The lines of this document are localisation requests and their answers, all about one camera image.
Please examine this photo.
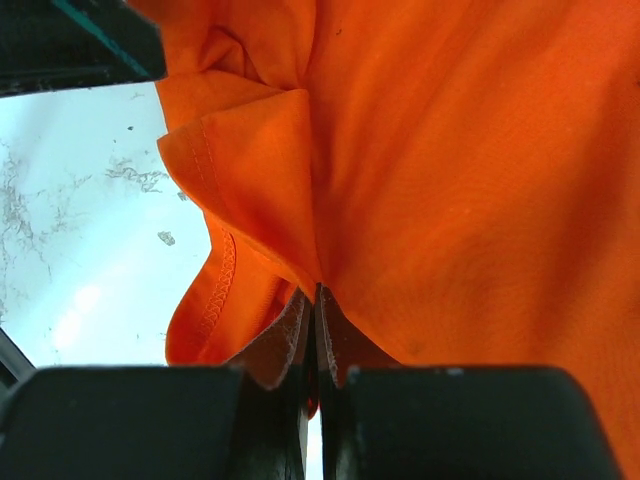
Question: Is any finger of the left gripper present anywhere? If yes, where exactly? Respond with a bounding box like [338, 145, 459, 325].
[1, 0, 167, 98]

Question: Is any orange t shirt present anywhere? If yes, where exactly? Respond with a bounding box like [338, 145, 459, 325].
[134, 1, 639, 479]

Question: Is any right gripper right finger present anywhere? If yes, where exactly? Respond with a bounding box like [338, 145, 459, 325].
[313, 286, 622, 479]

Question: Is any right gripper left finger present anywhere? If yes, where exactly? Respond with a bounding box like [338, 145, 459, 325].
[1, 293, 311, 479]

